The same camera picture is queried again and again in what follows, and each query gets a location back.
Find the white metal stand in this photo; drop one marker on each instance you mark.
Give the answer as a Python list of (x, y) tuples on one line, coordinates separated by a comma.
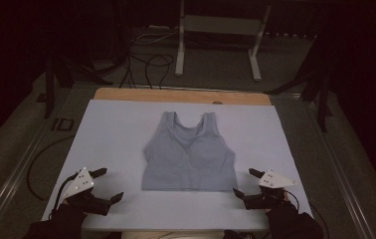
[(180, 49)]

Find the grey crop top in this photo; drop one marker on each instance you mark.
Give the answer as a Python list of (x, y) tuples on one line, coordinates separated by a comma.
[(189, 159)]

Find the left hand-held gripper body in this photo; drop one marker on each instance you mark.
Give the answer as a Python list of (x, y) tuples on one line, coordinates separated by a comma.
[(80, 182)]

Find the person's right hand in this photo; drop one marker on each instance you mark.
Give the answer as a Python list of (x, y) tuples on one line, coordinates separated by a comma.
[(282, 215)]

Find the metal floor rail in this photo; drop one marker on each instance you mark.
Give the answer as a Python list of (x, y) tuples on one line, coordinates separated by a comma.
[(13, 179), (341, 179)]

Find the dark metal stand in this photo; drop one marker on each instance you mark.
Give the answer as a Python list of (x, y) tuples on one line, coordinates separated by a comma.
[(49, 89), (323, 99)]

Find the light blue mat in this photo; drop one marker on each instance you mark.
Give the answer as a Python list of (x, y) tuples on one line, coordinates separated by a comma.
[(116, 139)]

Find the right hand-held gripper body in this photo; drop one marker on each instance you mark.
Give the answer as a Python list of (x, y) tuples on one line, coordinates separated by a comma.
[(274, 181)]

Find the square floor socket plate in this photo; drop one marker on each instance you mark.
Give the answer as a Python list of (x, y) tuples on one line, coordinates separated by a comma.
[(63, 124)]

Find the person's left hand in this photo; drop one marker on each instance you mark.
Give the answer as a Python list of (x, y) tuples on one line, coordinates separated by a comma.
[(68, 215)]

